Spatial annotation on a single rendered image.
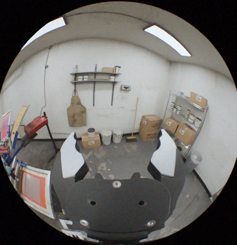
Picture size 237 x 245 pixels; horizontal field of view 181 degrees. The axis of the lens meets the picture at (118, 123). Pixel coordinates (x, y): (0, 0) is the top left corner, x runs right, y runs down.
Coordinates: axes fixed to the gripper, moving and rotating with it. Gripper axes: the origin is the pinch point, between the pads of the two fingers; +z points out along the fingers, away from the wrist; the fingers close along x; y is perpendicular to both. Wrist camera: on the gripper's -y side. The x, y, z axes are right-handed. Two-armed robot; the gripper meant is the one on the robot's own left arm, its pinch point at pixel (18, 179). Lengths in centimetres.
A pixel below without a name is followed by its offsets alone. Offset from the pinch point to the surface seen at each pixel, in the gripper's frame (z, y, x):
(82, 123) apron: 41, -195, 90
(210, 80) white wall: -158, -31, 368
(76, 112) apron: 6, -194, 78
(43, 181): 6, -15, 49
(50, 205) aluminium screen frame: 2, 12, 60
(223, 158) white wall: -8, 105, 368
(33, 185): 5.5, -5.4, 32.2
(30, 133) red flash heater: -7, -90, -6
